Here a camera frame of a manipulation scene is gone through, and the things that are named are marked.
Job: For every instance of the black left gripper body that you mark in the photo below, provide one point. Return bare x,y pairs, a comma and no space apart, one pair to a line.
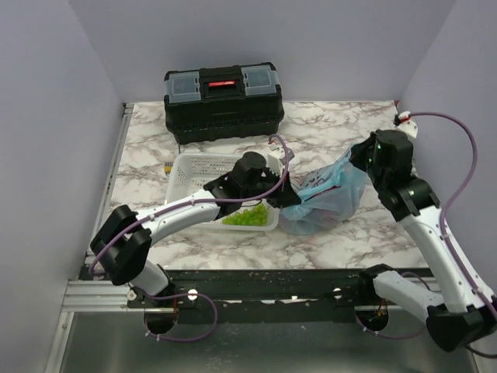
270,182

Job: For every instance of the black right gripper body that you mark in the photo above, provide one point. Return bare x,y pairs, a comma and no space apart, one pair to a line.
364,158

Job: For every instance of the light blue plastic bag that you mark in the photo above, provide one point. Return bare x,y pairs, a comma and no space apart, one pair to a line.
329,196

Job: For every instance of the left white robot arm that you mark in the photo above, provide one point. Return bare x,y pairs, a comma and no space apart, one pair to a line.
122,244

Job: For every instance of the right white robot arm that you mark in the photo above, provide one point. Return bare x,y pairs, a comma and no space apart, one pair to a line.
462,311

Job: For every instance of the green fake grape bunch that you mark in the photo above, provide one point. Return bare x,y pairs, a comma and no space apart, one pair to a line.
251,216

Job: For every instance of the white plastic basket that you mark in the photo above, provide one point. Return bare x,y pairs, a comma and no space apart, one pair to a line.
191,171

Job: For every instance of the black plastic toolbox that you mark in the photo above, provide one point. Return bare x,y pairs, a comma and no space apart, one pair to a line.
237,101

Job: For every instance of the small teal orange tool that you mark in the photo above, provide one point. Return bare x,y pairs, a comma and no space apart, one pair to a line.
168,168

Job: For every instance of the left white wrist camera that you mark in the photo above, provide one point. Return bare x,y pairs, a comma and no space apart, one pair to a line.
279,157

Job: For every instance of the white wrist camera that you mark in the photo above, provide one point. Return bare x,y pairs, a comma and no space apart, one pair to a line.
404,123
279,157

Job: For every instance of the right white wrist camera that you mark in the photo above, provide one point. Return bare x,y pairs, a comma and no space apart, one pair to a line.
404,123

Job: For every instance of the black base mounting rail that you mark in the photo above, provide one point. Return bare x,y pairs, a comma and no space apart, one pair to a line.
266,296

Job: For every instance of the aluminium extrusion rail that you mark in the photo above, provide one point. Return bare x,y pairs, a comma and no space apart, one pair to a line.
97,296

